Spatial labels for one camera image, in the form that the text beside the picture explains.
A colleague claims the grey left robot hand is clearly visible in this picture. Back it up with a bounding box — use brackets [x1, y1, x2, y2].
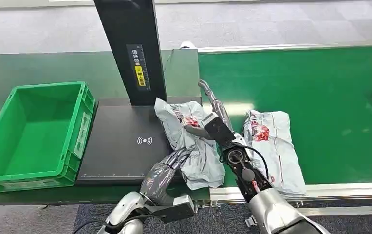
[140, 147, 192, 206]

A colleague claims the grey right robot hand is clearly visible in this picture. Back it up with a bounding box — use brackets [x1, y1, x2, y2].
[184, 79, 234, 140]

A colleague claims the white plastic parcel bag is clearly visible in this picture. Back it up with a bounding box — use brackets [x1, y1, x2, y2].
[243, 110, 307, 196]
[154, 97, 226, 191]

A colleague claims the metal fitting under table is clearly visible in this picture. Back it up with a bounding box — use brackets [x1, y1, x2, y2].
[195, 199, 221, 209]

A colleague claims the black and yellow warning label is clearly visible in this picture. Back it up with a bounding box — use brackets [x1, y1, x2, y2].
[126, 43, 151, 91]

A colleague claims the green conveyor belt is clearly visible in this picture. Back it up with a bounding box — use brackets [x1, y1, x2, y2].
[198, 45, 372, 188]

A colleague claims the black scanner column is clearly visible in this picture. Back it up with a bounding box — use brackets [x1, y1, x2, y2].
[93, 0, 168, 107]

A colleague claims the green plastic crate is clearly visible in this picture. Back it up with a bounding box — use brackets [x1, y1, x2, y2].
[0, 81, 96, 194]

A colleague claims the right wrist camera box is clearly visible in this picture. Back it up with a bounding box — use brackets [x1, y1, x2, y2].
[202, 112, 237, 149]

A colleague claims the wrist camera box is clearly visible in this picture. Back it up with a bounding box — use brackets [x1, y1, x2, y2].
[202, 112, 237, 149]
[146, 194, 197, 224]

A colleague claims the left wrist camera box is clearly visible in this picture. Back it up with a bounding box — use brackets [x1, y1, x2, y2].
[146, 194, 197, 224]

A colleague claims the black scanner base plate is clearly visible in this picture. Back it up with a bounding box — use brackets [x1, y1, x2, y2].
[76, 96, 206, 186]

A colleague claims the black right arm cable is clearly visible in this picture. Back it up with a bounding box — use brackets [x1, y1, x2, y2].
[220, 142, 270, 182]

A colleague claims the thin black table cable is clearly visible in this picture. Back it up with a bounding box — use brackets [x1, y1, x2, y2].
[164, 49, 175, 70]

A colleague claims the silver conveyor frame rail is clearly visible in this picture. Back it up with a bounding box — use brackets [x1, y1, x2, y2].
[209, 181, 372, 217]
[197, 41, 372, 54]

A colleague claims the grey metal bracket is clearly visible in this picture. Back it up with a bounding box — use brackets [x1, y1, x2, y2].
[244, 215, 259, 228]

